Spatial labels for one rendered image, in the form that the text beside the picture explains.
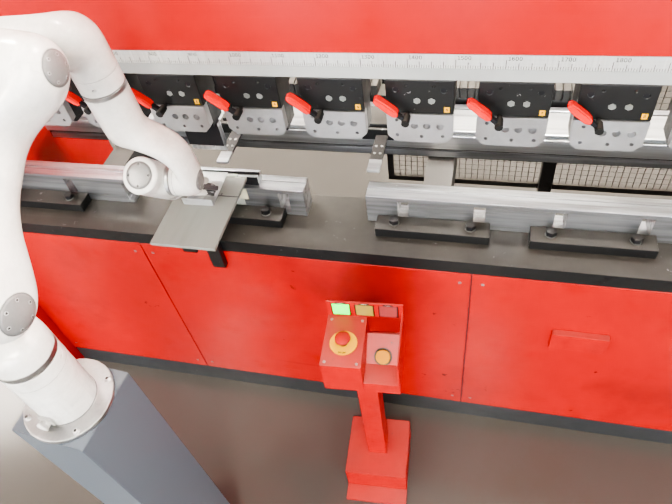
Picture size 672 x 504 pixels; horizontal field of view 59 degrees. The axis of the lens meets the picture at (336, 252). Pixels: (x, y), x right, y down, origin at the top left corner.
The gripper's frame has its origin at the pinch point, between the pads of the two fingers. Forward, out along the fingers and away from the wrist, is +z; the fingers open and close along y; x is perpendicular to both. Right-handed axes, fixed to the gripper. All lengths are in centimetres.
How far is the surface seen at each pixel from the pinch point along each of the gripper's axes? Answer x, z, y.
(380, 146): -15, 16, -46
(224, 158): -9.9, 11.1, -1.8
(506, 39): -29, -29, -76
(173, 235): 12.8, -7.8, 3.2
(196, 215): 7.2, -3.0, -0.7
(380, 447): 79, 45, -48
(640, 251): 10, 8, -112
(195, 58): -27.7, -23.7, -8.1
